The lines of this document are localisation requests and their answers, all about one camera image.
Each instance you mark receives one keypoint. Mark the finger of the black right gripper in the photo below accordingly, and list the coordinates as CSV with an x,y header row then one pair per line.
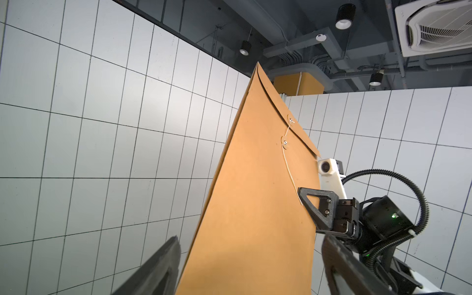
x,y
321,207

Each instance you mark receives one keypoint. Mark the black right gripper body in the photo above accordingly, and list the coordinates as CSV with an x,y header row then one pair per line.
x,y
346,224

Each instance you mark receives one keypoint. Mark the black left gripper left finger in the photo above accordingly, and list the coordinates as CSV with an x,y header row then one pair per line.
x,y
158,275

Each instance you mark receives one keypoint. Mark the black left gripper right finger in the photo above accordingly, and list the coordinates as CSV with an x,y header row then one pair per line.
x,y
345,274

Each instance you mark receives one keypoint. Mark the brown kraft file bag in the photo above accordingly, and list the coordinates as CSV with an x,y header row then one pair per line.
x,y
254,236

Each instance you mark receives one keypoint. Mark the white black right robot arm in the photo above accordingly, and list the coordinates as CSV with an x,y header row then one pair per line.
x,y
360,239

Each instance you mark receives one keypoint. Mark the white ceiling air conditioner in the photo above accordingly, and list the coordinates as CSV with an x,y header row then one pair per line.
x,y
432,27

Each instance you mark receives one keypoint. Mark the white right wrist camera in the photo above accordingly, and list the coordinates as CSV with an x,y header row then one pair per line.
x,y
331,174

